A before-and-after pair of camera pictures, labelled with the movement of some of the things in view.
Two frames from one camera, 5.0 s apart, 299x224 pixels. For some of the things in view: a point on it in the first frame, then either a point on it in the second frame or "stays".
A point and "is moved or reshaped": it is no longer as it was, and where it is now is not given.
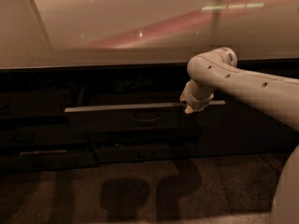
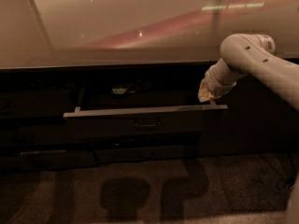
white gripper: (196, 103) to (215, 82)
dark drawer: (166, 117) is moved or reshaped
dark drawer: (34, 104) stays
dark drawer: (48, 160) stays
